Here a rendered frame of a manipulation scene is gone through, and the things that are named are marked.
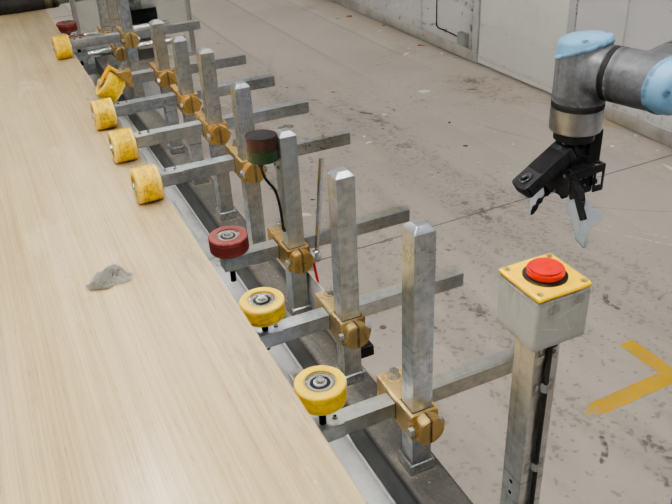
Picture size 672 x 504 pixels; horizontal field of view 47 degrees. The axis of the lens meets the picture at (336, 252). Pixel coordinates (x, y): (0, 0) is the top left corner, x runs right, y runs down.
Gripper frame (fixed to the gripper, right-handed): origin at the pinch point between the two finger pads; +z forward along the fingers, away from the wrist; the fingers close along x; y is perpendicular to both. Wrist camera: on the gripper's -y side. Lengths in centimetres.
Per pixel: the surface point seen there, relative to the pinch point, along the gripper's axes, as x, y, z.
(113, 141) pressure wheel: 84, -64, -3
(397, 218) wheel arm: 34.4, -13.9, 9.1
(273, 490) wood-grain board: -29, -69, 4
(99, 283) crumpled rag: 31, -79, 3
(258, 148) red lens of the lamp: 30, -46, -17
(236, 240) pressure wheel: 33, -52, 3
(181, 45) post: 106, -38, -17
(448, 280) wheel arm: 9.4, -16.9, 10.5
